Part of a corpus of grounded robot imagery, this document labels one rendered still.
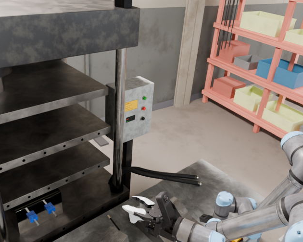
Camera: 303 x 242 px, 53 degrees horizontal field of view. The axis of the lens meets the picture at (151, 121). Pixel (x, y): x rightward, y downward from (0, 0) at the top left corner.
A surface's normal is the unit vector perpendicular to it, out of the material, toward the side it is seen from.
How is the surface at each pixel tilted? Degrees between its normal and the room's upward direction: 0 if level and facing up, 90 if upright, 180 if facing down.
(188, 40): 90
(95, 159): 0
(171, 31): 90
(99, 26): 90
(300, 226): 37
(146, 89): 90
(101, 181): 0
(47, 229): 0
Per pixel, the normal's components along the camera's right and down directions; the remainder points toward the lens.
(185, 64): 0.60, 0.43
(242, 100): -0.83, 0.21
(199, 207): 0.08, -0.87
